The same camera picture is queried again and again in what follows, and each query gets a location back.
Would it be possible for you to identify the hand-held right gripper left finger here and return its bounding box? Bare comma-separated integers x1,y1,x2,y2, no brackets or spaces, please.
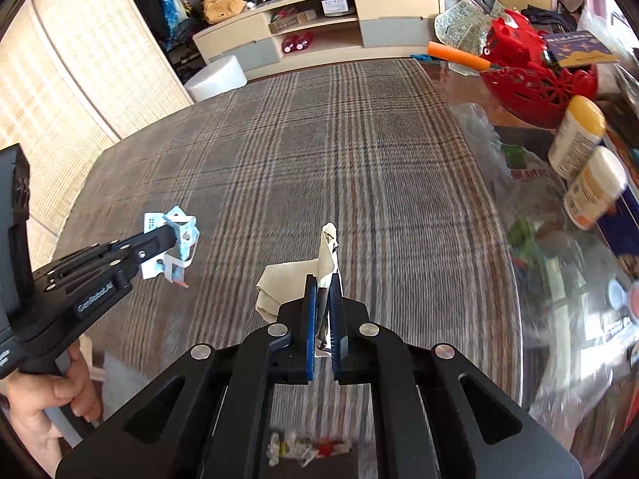
56,273,320,479

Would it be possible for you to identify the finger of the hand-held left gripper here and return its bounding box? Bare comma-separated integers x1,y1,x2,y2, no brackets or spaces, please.
32,224,183,293

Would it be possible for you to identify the blue printed box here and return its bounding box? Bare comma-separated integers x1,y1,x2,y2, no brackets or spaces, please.
594,135,639,280

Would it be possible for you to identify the clear plastic bag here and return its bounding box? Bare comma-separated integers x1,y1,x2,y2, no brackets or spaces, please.
452,102,625,410

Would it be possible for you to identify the beige grey TV cabinet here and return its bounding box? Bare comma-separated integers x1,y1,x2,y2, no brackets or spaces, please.
192,0,446,81

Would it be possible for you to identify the red white wrapper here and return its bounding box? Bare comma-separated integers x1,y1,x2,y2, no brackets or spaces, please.
300,438,351,464

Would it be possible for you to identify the dark blue book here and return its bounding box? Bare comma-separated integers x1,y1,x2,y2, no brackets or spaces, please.
544,31,620,68

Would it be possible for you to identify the blue hanging bag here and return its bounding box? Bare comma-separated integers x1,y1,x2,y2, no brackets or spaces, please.
159,0,193,41

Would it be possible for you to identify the beige cloth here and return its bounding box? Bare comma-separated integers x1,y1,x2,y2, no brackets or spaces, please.
254,222,343,360

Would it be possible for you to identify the white green wrapper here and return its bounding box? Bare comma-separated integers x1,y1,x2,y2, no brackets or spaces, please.
268,433,304,467

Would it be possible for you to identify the red openwork basket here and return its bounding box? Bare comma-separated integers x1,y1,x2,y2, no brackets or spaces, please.
479,9,600,128

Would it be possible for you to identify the orange foam tube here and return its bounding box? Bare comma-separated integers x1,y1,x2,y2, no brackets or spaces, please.
427,41,495,71

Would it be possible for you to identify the woven folding screen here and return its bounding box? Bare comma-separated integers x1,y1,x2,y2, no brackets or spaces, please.
0,0,195,260

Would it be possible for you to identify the person's left hand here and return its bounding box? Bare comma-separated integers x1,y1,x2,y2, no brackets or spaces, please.
0,344,103,477

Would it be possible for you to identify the floral patterned cloth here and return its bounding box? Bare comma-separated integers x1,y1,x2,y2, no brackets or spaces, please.
433,0,507,55

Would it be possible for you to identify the yellow plush toy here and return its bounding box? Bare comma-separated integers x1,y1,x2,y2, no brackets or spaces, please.
201,0,248,25

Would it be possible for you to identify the white bottle orange label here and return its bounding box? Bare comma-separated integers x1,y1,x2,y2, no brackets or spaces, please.
563,146,629,231

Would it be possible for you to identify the white bottle yellow cap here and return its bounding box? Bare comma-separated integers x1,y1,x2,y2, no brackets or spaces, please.
548,95,607,181

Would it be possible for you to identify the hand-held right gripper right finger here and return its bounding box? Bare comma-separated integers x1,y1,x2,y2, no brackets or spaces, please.
329,270,585,479

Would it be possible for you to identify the brown box on shelf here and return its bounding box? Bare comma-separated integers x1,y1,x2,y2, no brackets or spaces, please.
268,10,319,35

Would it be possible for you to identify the white round stool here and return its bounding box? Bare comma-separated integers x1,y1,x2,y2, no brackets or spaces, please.
185,55,249,105

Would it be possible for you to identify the plaid tablecloth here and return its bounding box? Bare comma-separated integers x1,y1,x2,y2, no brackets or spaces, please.
52,57,525,479

